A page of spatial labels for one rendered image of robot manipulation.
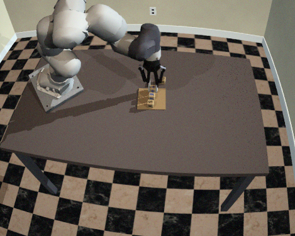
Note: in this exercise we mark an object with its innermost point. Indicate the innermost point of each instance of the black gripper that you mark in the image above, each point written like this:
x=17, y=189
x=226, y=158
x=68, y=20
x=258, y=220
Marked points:
x=150, y=66

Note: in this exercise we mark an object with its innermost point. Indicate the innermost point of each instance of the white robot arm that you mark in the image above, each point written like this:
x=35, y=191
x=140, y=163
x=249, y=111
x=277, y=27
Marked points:
x=69, y=25

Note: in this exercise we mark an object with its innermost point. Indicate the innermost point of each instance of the tan square mat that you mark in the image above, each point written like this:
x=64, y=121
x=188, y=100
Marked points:
x=159, y=103

